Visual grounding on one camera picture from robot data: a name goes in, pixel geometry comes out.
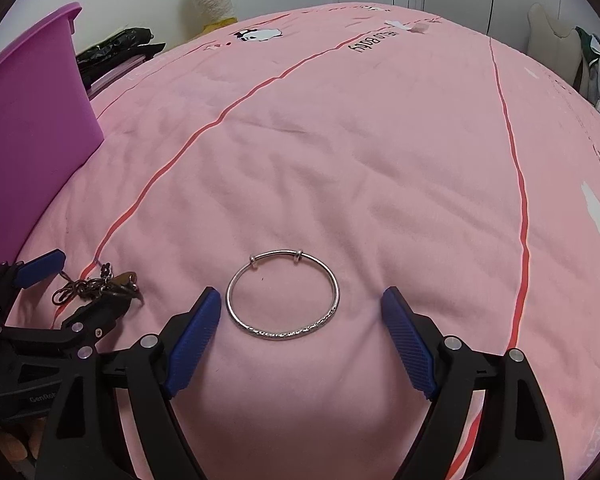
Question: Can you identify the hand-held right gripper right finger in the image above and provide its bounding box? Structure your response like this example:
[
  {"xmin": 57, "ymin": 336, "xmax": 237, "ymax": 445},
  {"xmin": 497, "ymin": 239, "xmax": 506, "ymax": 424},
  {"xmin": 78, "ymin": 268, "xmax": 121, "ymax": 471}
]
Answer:
[{"xmin": 381, "ymin": 286, "xmax": 566, "ymax": 480}]

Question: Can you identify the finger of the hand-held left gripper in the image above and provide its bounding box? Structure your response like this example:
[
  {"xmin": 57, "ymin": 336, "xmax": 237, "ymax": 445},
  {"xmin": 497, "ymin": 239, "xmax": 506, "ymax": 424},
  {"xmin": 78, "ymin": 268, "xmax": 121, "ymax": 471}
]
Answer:
[
  {"xmin": 0, "ymin": 249, "xmax": 66, "ymax": 311},
  {"xmin": 55, "ymin": 292, "xmax": 131, "ymax": 356}
]

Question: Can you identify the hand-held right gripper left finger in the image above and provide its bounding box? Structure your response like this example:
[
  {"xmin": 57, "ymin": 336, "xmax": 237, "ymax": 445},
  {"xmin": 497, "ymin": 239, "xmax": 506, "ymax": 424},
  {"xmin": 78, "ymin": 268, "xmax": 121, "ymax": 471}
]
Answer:
[{"xmin": 34, "ymin": 286, "xmax": 223, "ymax": 480}]

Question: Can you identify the black cord necklace with pendant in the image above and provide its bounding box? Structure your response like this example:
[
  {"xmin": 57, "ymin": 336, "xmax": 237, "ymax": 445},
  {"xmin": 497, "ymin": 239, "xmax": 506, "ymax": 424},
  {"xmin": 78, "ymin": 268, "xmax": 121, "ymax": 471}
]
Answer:
[{"xmin": 51, "ymin": 261, "xmax": 145, "ymax": 307}]

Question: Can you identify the thin adjustable silver bangle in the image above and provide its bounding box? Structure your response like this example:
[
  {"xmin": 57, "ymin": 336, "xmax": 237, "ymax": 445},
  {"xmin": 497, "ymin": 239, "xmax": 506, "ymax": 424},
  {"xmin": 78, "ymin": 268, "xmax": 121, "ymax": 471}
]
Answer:
[{"xmin": 226, "ymin": 249, "xmax": 341, "ymax": 342}]

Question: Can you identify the purple plastic basin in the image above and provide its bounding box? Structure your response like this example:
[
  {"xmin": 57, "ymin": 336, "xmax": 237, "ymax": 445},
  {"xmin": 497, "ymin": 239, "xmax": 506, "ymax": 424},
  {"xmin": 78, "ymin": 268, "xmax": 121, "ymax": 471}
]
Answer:
[{"xmin": 0, "ymin": 2, "xmax": 105, "ymax": 276}]

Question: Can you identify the person's left hand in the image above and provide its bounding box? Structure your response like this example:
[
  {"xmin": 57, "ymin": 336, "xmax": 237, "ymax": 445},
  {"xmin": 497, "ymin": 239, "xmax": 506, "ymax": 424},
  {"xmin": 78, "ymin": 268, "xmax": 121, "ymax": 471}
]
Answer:
[{"xmin": 0, "ymin": 417, "xmax": 36, "ymax": 471}]

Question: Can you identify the pink printed bedsheet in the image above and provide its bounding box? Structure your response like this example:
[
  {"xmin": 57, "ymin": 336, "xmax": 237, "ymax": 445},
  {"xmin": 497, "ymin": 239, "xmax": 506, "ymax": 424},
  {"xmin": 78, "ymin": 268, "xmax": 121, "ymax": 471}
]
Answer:
[{"xmin": 5, "ymin": 2, "xmax": 600, "ymax": 480}]

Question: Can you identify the black plastic bag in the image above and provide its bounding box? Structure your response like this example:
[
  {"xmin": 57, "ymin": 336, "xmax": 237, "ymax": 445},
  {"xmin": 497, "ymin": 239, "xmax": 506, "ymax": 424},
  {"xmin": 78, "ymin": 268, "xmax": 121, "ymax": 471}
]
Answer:
[{"xmin": 75, "ymin": 26, "xmax": 166, "ymax": 83}]

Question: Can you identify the beige chair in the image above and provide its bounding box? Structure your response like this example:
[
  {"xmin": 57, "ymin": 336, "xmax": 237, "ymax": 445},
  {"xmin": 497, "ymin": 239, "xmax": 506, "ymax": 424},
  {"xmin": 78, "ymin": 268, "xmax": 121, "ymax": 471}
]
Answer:
[{"xmin": 526, "ymin": 2, "xmax": 583, "ymax": 91}]

